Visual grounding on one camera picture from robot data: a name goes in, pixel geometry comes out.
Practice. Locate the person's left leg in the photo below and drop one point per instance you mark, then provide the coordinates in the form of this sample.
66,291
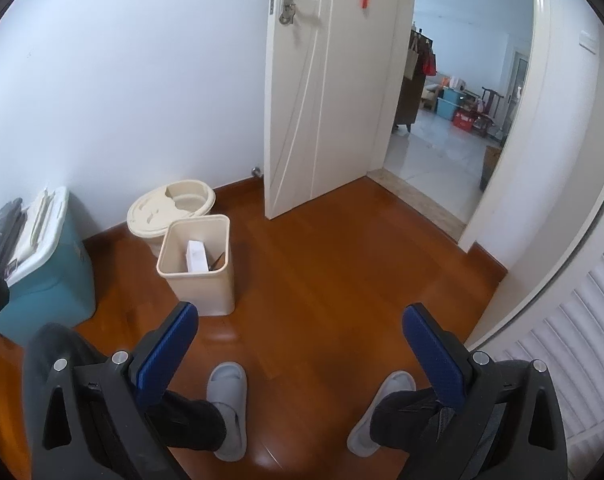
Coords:
192,420

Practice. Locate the person's leg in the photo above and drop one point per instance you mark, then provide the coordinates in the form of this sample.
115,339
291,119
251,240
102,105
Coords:
402,415
192,420

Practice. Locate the cream round bucket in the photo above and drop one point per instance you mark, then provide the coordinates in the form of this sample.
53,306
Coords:
152,215

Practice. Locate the metal door stop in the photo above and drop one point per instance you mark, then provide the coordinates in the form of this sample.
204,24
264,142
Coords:
256,170

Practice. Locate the coat rack with bags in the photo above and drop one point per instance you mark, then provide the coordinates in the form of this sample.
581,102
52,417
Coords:
419,55

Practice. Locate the dark brown cabinet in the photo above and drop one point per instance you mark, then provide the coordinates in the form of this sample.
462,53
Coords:
407,105

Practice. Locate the teal storage bin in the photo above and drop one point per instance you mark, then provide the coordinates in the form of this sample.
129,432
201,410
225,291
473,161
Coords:
449,105

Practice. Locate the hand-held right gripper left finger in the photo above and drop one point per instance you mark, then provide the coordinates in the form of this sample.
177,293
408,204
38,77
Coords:
167,355

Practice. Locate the teal box with white lid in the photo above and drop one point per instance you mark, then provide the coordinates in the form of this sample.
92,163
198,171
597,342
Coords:
57,285

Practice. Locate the beige square trash bin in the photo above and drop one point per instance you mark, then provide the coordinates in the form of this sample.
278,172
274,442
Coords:
197,292

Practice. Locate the white louvred radiator cover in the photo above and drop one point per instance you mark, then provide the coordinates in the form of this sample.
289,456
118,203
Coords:
582,335

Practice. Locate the black bag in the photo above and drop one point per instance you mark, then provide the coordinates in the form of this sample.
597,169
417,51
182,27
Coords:
2,235

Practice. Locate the white light switch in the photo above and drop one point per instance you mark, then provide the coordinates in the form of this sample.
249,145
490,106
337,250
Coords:
590,41

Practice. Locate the dark wooden chair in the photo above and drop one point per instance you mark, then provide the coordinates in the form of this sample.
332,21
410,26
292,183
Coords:
489,110

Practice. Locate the grey slipper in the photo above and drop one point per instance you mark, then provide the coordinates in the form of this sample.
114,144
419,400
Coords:
229,385
392,385

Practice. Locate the white door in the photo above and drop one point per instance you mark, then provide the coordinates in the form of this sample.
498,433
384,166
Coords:
332,110

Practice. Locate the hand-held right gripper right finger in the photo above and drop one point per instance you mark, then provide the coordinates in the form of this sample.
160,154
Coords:
432,355

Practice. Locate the person's right leg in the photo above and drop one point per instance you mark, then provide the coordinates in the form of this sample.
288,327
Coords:
402,415

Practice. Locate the red basket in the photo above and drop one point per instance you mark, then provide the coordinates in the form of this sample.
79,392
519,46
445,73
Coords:
464,121

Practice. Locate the long white box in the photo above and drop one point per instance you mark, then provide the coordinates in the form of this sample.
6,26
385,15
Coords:
197,257

